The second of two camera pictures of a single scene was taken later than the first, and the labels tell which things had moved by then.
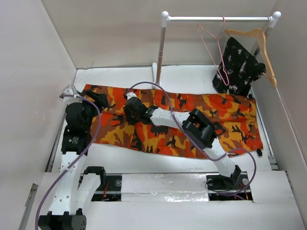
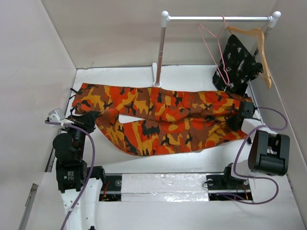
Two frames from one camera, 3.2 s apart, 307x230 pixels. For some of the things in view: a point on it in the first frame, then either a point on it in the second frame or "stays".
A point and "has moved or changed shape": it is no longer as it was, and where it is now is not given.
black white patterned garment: [237, 70] stays
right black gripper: [130, 120] to [230, 122]
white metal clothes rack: [157, 69] stays
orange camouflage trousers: [233, 116] has moved or changed shape
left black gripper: [99, 99] to [86, 120]
